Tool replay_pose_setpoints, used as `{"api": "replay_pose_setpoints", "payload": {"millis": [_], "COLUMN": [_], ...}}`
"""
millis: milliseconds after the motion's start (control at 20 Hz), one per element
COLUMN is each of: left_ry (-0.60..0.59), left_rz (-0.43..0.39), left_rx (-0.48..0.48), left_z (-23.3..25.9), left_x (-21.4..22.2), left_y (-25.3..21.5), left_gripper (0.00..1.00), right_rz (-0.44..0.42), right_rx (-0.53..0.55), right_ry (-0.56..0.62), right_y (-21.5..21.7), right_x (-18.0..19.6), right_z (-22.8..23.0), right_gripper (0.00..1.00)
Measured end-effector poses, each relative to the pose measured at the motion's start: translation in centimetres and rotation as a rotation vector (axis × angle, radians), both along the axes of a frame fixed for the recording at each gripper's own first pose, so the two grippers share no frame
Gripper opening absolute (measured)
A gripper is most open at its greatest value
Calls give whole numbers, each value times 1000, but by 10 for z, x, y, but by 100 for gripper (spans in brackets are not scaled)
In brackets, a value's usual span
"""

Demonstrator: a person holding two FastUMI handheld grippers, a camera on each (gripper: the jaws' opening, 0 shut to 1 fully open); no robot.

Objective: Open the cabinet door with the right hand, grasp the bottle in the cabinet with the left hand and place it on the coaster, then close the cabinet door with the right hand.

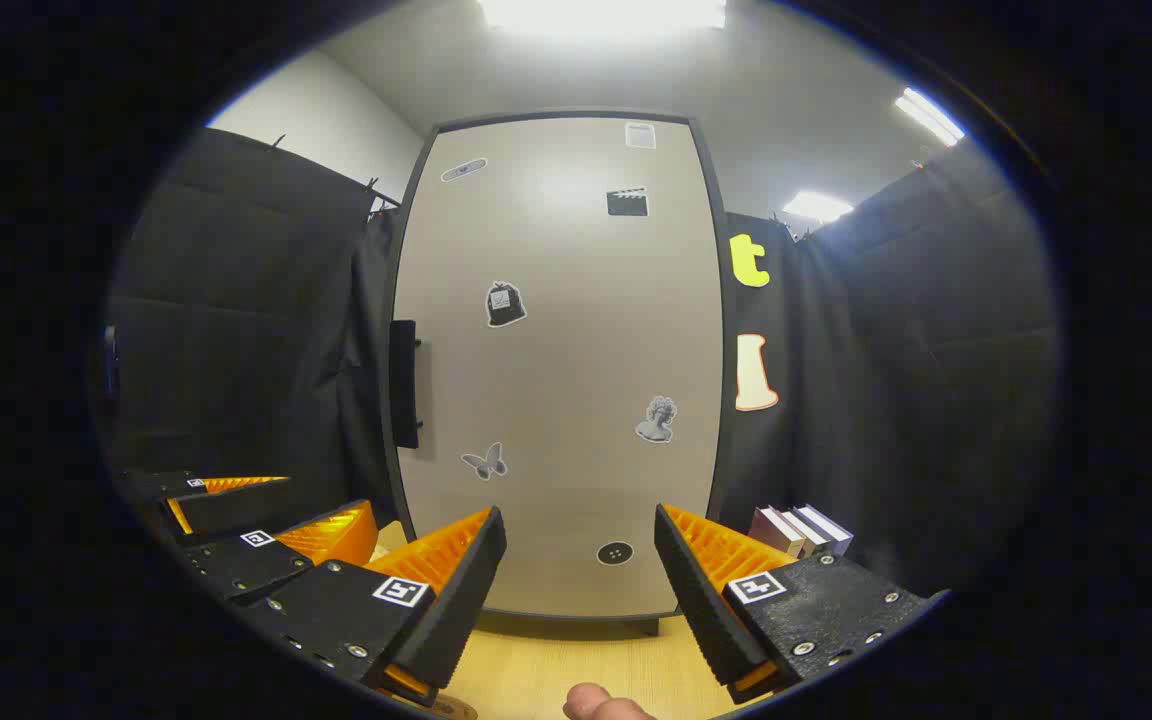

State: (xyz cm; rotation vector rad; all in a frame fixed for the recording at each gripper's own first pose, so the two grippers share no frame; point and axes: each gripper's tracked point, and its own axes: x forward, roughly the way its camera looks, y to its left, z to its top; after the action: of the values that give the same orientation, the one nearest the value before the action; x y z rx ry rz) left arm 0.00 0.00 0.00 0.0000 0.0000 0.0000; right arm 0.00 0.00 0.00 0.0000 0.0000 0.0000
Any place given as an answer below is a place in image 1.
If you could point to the round wooden coaster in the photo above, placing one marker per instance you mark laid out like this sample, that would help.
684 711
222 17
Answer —
456 710

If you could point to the black backdrop cloth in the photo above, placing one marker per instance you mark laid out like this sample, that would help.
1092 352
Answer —
236 300

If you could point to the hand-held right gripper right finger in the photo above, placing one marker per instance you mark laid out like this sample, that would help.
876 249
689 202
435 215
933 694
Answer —
704 600

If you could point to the grey book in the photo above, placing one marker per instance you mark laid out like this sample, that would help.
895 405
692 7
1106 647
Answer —
808 530

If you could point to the blue book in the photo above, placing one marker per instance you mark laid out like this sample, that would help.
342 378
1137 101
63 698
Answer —
831 525

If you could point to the ceiling light panel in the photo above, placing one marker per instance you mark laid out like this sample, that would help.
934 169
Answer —
816 206
601 12
928 115

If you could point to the grey cabinet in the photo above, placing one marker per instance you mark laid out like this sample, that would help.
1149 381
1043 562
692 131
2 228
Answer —
647 627

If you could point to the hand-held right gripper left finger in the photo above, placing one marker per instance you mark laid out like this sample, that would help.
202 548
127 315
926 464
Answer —
461 600

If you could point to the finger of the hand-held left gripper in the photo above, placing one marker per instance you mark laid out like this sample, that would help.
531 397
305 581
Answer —
236 565
226 510

